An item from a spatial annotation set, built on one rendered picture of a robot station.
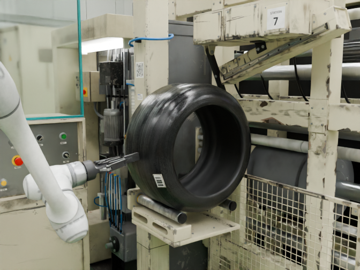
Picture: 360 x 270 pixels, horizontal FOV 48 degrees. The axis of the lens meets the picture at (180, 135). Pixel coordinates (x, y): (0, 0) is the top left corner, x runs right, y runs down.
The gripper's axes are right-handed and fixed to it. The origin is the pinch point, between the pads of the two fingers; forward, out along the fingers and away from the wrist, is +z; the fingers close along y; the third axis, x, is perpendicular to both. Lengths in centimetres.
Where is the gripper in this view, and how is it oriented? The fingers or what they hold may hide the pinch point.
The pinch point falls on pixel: (130, 158)
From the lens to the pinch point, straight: 160.2
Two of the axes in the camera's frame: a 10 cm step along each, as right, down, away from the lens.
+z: 8.1, -2.2, 5.5
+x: 1.2, 9.7, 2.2
